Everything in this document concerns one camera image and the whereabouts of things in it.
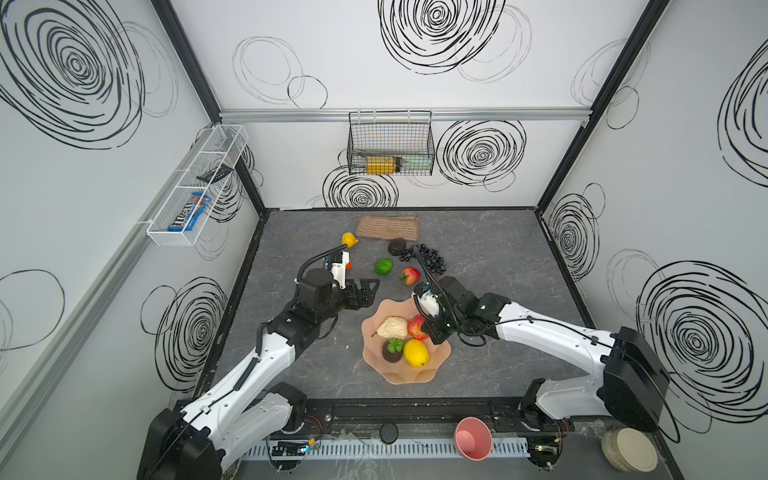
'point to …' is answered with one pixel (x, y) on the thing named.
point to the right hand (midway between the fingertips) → (420, 327)
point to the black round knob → (388, 433)
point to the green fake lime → (384, 267)
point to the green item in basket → (416, 162)
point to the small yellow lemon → (349, 239)
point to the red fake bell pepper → (415, 327)
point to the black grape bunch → (431, 258)
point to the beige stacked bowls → (629, 450)
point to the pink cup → (474, 438)
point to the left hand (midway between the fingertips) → (369, 281)
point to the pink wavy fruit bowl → (399, 372)
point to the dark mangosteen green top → (392, 350)
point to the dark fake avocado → (397, 246)
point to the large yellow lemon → (416, 353)
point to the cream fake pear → (393, 327)
